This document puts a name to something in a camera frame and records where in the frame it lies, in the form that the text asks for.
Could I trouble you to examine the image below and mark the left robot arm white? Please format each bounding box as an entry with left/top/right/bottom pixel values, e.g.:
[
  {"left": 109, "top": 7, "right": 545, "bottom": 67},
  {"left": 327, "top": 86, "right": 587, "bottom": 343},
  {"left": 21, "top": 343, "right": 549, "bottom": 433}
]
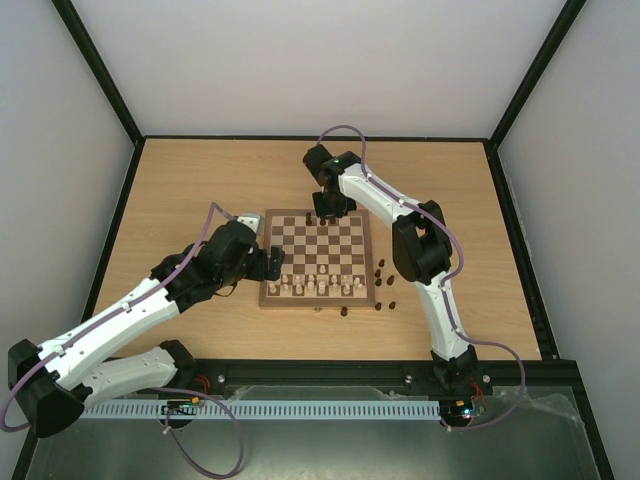
[{"left": 8, "top": 214, "right": 283, "bottom": 438}]

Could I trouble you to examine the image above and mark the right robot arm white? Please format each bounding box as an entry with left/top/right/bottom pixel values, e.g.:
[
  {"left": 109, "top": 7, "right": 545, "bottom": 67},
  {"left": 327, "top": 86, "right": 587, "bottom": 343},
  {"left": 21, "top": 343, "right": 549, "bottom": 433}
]
[{"left": 303, "top": 144, "right": 478, "bottom": 392}]

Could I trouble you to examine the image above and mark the wooden chess board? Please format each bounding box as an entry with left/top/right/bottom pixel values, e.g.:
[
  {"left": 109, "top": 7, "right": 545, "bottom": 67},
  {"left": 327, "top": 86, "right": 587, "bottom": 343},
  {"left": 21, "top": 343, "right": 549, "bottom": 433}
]
[{"left": 259, "top": 209, "right": 376, "bottom": 309}]

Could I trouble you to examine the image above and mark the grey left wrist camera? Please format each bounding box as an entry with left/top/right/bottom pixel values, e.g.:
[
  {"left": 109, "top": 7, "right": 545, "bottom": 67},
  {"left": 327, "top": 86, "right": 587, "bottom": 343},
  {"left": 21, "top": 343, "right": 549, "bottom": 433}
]
[{"left": 235, "top": 213, "right": 265, "bottom": 236}]

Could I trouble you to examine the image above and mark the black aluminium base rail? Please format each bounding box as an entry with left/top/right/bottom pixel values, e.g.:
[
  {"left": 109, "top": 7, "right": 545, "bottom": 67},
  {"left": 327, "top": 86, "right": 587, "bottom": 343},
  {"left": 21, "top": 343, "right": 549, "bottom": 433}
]
[{"left": 195, "top": 359, "right": 582, "bottom": 398}]

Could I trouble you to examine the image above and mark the light blue cable duct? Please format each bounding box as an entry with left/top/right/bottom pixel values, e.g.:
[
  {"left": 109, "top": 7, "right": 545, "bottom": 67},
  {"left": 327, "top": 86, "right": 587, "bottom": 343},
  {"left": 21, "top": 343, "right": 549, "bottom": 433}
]
[{"left": 82, "top": 399, "right": 441, "bottom": 421}]

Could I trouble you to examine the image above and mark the black frame post left rear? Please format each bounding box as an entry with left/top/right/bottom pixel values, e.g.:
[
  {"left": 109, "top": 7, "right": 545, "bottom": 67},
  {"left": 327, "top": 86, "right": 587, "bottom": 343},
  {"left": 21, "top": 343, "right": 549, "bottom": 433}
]
[{"left": 51, "top": 0, "right": 143, "bottom": 146}]

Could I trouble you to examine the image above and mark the black frame post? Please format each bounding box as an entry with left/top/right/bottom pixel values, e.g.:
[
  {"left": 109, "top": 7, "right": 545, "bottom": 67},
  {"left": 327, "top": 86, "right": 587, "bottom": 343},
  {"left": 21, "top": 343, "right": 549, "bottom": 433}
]
[
  {"left": 486, "top": 0, "right": 587, "bottom": 152},
  {"left": 51, "top": 0, "right": 143, "bottom": 146}
]

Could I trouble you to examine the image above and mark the black frame post right rear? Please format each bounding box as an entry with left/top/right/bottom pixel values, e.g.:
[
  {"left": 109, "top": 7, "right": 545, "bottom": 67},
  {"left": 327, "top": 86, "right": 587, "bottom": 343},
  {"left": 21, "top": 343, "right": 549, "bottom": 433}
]
[{"left": 486, "top": 0, "right": 587, "bottom": 152}]

